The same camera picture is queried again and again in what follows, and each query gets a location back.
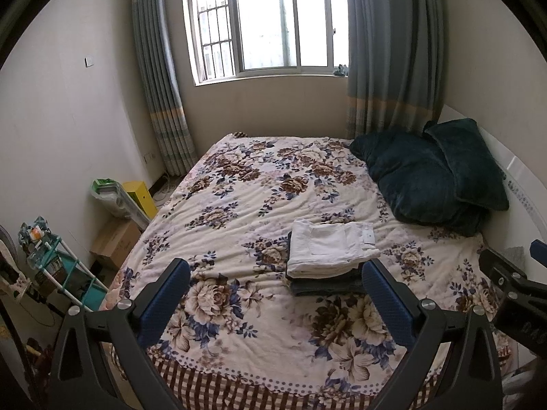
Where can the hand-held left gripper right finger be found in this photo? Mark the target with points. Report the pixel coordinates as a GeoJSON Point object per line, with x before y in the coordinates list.
{"type": "Point", "coordinates": [386, 303]}

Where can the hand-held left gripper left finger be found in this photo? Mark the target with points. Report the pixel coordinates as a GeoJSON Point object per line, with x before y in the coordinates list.
{"type": "Point", "coordinates": [164, 303]}

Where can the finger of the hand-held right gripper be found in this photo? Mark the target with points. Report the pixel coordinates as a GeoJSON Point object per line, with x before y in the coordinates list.
{"type": "Point", "coordinates": [539, 252]}
{"type": "Point", "coordinates": [500, 264]}

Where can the white pants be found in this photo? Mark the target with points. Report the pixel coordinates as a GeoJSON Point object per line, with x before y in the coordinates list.
{"type": "Point", "coordinates": [329, 250]}

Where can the dark folded pants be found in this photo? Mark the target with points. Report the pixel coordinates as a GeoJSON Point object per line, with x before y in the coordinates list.
{"type": "Point", "coordinates": [324, 286]}

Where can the white headboard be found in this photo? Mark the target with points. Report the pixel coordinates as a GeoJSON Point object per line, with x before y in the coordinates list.
{"type": "Point", "coordinates": [523, 188]}

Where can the cardboard box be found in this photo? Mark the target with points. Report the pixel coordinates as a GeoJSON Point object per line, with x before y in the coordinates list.
{"type": "Point", "coordinates": [115, 241]}

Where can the small dark green pillow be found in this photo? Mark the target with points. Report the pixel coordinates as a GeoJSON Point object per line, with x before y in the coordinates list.
{"type": "Point", "coordinates": [468, 162]}

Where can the teal storage rack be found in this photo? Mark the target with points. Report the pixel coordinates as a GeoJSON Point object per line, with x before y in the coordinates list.
{"type": "Point", "coordinates": [64, 264]}

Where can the yellow box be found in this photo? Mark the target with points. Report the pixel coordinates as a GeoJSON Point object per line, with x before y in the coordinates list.
{"type": "Point", "coordinates": [141, 196]}

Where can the clear plastic bag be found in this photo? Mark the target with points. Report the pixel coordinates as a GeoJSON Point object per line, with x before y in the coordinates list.
{"type": "Point", "coordinates": [113, 198]}

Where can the large dark green pillow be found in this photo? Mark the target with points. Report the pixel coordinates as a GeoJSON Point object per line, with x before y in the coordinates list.
{"type": "Point", "coordinates": [410, 179]}

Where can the floral blanket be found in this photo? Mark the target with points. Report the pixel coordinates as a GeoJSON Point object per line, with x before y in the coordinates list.
{"type": "Point", "coordinates": [256, 205]}

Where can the grey-blue striped curtain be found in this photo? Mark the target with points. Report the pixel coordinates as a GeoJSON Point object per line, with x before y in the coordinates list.
{"type": "Point", "coordinates": [389, 51]}
{"type": "Point", "coordinates": [158, 72]}

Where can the cloth on windowsill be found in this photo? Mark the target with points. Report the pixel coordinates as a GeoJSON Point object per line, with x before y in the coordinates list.
{"type": "Point", "coordinates": [341, 70]}

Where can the window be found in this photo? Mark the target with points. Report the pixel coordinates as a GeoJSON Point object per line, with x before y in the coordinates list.
{"type": "Point", "coordinates": [265, 21]}

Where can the wall socket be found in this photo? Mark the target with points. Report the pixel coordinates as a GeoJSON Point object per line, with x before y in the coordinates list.
{"type": "Point", "coordinates": [150, 156]}

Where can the wall switch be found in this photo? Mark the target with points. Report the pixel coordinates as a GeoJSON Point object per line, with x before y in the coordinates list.
{"type": "Point", "coordinates": [89, 61]}

